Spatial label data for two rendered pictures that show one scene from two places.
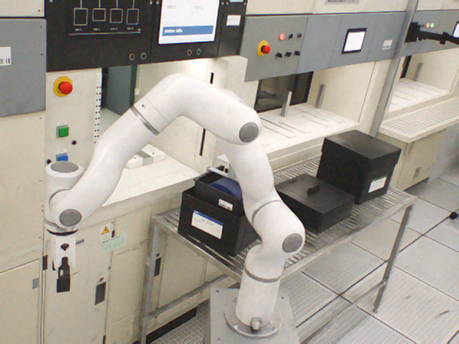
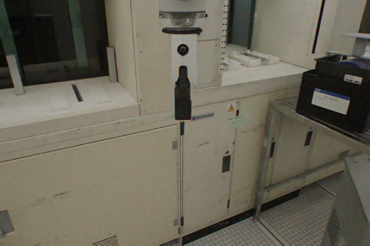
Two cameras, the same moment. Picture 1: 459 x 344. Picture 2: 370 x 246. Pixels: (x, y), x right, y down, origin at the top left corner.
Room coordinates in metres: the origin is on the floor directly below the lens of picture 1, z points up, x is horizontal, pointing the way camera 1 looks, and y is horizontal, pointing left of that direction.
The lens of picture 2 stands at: (0.65, 0.17, 1.22)
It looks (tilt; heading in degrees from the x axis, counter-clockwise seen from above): 25 degrees down; 26
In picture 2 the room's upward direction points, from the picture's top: straight up
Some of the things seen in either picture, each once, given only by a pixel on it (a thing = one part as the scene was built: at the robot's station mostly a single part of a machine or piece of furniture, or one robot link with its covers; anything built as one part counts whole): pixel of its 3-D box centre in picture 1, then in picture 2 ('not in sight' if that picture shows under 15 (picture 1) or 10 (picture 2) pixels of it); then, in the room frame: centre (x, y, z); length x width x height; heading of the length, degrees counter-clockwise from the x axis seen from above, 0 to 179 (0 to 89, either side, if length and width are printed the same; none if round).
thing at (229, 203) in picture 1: (229, 195); (351, 75); (1.90, 0.02, 0.93); 0.24 x 0.20 x 0.32; 62
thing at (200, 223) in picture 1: (226, 212); (346, 94); (1.90, 0.02, 0.85); 0.28 x 0.28 x 0.17; 62
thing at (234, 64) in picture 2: not in sight; (213, 62); (2.01, 0.65, 0.89); 0.22 x 0.21 x 0.04; 53
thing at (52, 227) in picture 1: (63, 221); (182, 20); (1.12, 0.40, 1.18); 0.09 x 0.08 x 0.03; 28
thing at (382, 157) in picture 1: (356, 165); not in sight; (2.55, -0.58, 0.89); 0.29 x 0.29 x 0.25; 49
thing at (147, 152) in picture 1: (133, 151); (252, 57); (2.22, 0.49, 0.89); 0.22 x 0.21 x 0.04; 53
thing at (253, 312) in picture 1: (257, 294); not in sight; (1.40, -0.13, 0.85); 0.19 x 0.19 x 0.18
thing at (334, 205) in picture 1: (311, 198); not in sight; (2.21, -0.35, 0.83); 0.29 x 0.29 x 0.13; 53
